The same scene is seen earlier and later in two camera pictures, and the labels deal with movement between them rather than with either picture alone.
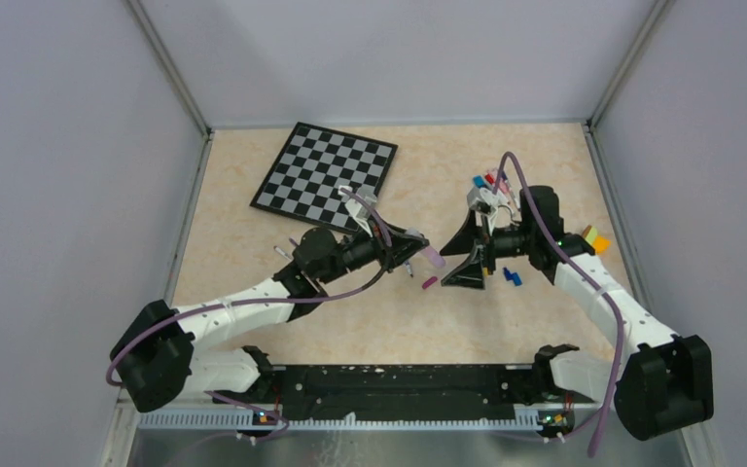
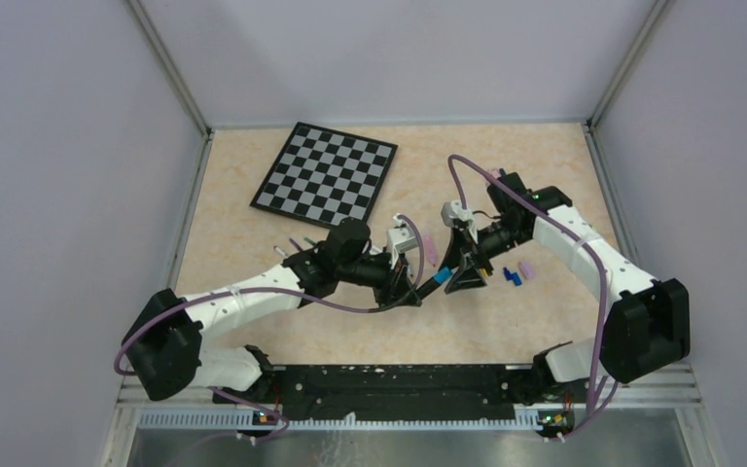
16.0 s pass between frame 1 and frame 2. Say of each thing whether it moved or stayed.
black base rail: stayed
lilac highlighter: stayed
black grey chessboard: stayed
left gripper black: moved
